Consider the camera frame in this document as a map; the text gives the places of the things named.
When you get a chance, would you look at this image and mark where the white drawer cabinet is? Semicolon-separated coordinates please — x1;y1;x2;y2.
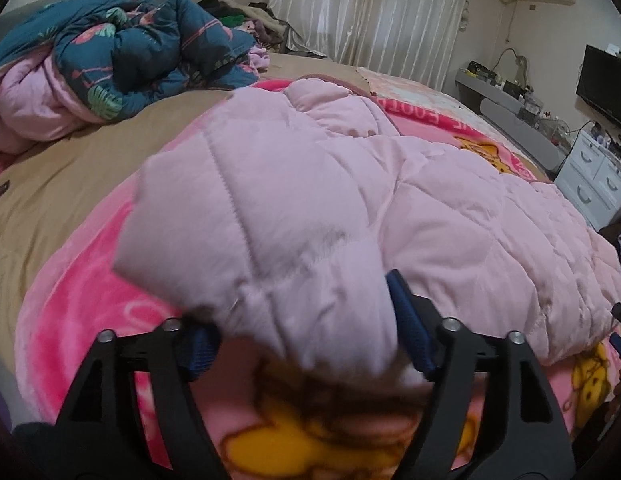
553;128;621;231

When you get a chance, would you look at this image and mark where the peach white small blanket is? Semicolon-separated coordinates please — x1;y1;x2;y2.
357;67;527;158

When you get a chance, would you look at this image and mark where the navy flamingo comforter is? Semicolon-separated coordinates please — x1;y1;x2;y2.
0;0;272;156

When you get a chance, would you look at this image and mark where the pink quilted jacket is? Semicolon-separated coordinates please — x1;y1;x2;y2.
113;78;621;392

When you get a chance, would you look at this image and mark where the black flat television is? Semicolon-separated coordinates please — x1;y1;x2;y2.
576;44;621;128

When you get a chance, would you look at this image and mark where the clutter on grey shelf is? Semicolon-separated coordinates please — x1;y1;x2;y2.
463;48;576;152

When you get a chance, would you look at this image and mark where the white striped curtain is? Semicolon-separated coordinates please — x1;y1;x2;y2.
269;0;466;90

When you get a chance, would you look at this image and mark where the pile of folded clothes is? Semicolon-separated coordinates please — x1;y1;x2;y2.
198;0;327;58

